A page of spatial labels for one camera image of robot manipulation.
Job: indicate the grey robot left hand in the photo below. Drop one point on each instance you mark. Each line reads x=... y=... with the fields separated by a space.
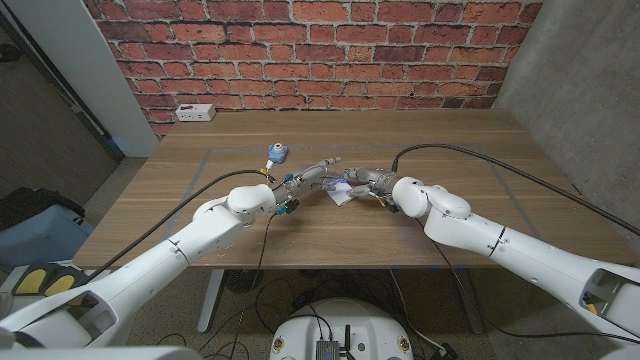
x=305 y=182

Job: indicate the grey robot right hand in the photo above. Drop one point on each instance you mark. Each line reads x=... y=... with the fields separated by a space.
x=380 y=181

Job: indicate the white paper shipping label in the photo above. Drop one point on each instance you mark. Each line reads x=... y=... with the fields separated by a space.
x=341 y=197

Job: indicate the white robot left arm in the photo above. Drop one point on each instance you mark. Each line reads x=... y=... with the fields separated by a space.
x=190 y=245

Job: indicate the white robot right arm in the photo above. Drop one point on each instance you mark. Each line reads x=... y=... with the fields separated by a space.
x=500 y=245

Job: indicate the round black floor fan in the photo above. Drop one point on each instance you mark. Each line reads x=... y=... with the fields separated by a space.
x=243 y=281

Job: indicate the white power strip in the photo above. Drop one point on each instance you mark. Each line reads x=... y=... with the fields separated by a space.
x=195 y=113

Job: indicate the red brick printed backdrop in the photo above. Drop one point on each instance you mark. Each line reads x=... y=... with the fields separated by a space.
x=310 y=50

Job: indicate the white robot torso base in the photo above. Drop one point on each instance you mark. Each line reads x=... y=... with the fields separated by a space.
x=370 y=325

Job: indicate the white table leg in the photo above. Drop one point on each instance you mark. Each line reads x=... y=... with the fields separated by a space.
x=210 y=300

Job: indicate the grey table leg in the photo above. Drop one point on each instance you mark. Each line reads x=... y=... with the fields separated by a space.
x=470 y=305

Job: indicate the silver box with antenna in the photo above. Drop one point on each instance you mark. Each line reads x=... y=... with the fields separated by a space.
x=327 y=350

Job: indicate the black power adapter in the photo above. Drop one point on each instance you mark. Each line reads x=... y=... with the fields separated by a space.
x=444 y=351

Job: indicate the black yellow foot pedal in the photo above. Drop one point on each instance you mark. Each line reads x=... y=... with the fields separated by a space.
x=31 y=282
x=60 y=286

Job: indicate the dark grey door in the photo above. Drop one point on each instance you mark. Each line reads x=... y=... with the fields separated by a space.
x=40 y=140

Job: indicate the blue storage bin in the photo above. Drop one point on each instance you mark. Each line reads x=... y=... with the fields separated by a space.
x=40 y=235

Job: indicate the black bag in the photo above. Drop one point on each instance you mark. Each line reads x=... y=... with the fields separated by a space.
x=30 y=202

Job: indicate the small blue toy camera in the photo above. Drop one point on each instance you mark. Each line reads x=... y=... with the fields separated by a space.
x=277 y=154

